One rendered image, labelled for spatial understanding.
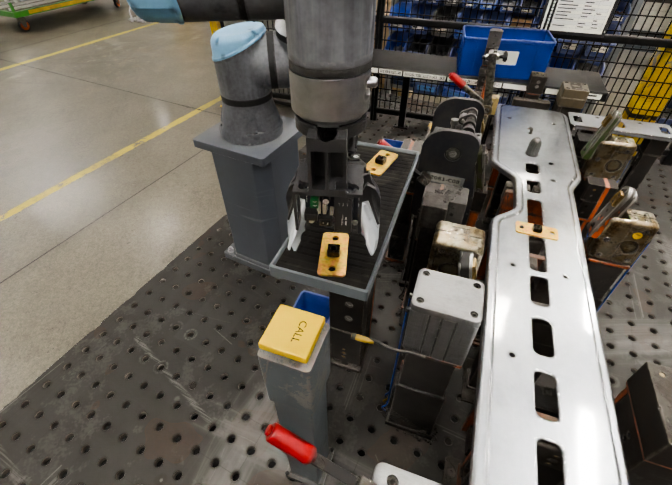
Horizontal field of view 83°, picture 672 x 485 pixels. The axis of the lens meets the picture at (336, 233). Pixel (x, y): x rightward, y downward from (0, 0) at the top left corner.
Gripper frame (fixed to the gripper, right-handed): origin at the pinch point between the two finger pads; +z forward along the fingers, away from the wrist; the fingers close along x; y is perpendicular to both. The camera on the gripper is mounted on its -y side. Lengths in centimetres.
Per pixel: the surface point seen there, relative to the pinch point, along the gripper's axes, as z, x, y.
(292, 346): 2.0, -3.4, 14.8
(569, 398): 18.0, 34.6, 10.4
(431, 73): 15, 28, -112
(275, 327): 2.0, -5.8, 12.5
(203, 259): 48, -44, -40
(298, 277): 2.0, -4.3, 4.6
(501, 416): 17.9, 24.3, 13.7
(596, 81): 15, 86, -107
